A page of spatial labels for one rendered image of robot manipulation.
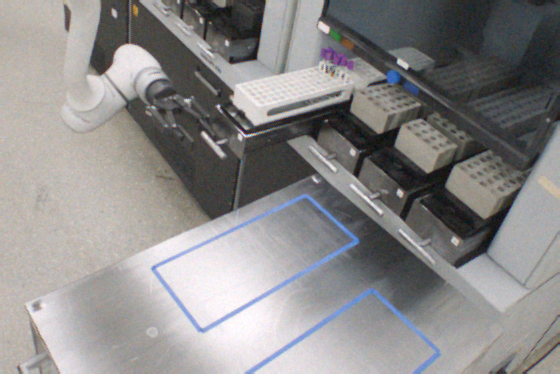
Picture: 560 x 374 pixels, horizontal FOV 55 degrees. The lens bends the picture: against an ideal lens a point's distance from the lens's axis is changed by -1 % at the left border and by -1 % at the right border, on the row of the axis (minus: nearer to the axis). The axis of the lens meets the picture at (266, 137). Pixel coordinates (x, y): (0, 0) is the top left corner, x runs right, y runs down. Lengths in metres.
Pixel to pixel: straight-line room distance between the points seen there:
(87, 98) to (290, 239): 0.69
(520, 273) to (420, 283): 0.27
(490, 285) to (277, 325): 0.49
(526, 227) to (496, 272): 0.12
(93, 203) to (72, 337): 1.39
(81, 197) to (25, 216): 0.21
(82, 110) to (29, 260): 0.74
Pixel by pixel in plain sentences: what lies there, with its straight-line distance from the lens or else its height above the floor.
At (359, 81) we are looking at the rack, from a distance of 1.41.
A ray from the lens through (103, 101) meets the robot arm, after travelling 1.46.
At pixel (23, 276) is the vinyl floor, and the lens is 2.00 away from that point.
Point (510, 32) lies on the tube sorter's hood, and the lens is 1.06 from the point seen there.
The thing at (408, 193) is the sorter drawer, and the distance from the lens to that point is 1.19.
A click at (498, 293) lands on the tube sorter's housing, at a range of 1.18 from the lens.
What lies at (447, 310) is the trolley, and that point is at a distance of 0.98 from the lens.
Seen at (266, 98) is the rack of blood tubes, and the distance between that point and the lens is 1.25.
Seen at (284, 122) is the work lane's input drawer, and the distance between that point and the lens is 1.29.
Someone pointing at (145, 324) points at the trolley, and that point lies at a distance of 0.85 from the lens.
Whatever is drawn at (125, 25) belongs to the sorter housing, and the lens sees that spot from 2.33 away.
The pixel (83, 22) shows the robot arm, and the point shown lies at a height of 0.97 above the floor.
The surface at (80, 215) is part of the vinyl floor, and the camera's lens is 2.17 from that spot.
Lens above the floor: 1.53
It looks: 36 degrees down
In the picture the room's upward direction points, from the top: 11 degrees clockwise
